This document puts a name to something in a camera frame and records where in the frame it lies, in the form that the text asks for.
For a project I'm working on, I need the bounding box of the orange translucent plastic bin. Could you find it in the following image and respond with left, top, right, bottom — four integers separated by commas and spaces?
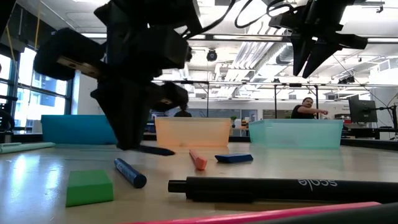
154, 116, 233, 149

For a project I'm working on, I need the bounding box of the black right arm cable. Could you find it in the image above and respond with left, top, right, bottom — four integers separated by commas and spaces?
234, 0, 299, 29

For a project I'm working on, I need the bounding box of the black workstation frame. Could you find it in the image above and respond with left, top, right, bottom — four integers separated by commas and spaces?
273, 82, 320, 119
174, 80, 210, 118

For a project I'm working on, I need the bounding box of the blue crayon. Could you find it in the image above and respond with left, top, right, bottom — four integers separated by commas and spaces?
136, 145, 176, 156
113, 157, 147, 189

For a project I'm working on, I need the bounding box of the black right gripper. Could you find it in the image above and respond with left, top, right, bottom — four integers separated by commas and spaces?
269, 0, 369, 78

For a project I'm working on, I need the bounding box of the black equipment rack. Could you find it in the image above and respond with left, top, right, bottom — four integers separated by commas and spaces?
0, 95, 16, 144

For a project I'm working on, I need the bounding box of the black computer monitor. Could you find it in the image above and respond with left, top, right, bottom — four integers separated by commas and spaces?
348, 98, 379, 123

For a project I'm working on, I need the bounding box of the black overhead rig bar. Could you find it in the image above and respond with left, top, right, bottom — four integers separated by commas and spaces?
80, 32, 398, 44

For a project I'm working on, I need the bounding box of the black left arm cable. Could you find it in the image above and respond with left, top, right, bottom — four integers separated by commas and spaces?
186, 0, 238, 39

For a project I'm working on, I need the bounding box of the black pen with white print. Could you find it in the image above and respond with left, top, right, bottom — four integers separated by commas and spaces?
167, 177, 398, 205

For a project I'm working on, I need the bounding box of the blue eraser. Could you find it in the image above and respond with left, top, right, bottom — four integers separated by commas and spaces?
214, 152, 254, 164

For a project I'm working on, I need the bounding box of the mint green pen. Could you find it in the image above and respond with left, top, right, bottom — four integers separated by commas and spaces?
0, 141, 57, 155

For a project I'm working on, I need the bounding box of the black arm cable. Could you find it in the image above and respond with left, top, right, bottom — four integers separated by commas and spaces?
234, 0, 299, 29
186, 0, 238, 39

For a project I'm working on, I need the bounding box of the pink pencil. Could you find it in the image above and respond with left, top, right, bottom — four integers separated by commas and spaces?
118, 202, 382, 224
189, 149, 208, 171

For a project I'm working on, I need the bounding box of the teal translucent plastic bin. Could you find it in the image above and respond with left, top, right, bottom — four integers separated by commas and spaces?
248, 118, 345, 149

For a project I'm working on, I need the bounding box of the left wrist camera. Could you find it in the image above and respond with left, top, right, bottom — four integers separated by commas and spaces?
146, 27, 193, 70

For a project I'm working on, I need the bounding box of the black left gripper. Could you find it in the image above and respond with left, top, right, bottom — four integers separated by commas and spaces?
33, 27, 190, 151

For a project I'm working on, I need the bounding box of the yellow hanging cord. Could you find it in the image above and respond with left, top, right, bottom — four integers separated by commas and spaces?
33, 0, 42, 43
5, 24, 17, 63

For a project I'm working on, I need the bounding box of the plain black pen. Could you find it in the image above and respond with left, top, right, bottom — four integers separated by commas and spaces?
254, 203, 398, 224

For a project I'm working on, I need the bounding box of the green eraser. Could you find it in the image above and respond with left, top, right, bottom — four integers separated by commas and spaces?
65, 169, 114, 208

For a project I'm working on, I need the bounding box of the blue plastic bin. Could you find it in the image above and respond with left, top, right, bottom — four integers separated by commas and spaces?
40, 114, 118, 146

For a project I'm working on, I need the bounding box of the person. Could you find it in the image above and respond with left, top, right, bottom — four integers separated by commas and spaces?
173, 105, 193, 118
290, 96, 330, 119

